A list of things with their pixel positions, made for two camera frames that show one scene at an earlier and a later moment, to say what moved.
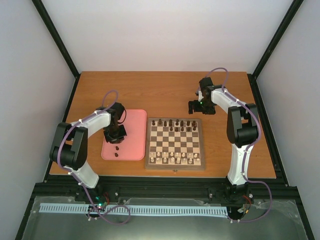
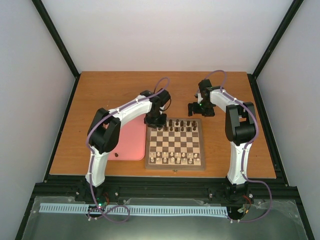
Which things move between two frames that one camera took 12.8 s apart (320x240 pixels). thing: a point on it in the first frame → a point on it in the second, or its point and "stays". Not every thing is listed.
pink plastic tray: [134, 146] stays
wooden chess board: [174, 144] stays
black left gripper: [114, 140] → [162, 123]
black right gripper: [211, 110] stays
